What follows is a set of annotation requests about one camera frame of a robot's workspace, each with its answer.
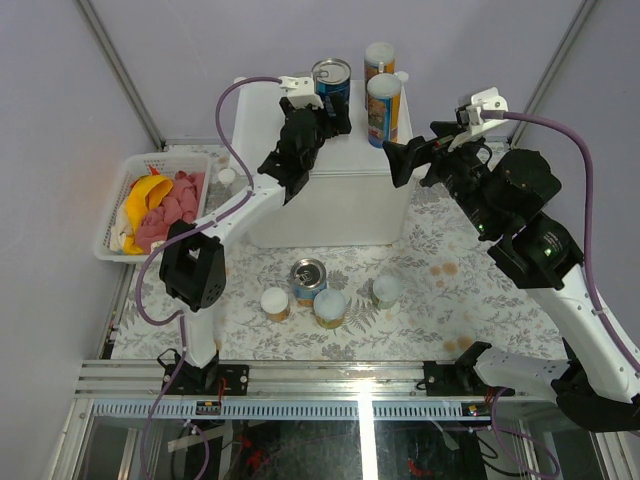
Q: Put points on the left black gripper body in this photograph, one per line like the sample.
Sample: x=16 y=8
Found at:
x=318 y=132

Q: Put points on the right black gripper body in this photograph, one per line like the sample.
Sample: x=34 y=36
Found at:
x=461 y=168

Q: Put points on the blue can pull-tab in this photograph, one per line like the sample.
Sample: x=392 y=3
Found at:
x=332 y=76
x=308 y=278

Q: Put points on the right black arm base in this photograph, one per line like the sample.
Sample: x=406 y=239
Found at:
x=450 y=377

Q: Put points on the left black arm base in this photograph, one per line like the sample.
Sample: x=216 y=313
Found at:
x=215 y=378

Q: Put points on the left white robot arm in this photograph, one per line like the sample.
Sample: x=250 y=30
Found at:
x=193 y=267

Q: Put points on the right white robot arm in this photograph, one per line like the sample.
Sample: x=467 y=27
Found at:
x=597 y=387

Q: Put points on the pink cloth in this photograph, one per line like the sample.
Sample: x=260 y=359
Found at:
x=182 y=203

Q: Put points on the short can clear lid front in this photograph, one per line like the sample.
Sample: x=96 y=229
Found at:
x=329 y=308

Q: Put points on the yellow cloth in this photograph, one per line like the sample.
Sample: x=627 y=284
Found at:
x=147 y=193

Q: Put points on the short can white lid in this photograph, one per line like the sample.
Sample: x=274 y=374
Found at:
x=275 y=304

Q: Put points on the white plastic laundry basket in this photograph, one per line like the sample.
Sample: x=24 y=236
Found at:
x=168 y=164

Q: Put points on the white patterned cloth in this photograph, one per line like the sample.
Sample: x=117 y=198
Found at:
x=121 y=234

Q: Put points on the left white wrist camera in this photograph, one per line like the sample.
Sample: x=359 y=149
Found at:
x=301 y=91

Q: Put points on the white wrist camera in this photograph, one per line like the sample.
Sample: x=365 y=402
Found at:
x=477 y=114
x=301 y=91

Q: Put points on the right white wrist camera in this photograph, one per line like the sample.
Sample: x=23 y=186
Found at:
x=477 y=114

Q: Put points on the aluminium front rail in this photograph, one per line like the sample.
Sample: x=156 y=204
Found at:
x=277 y=390

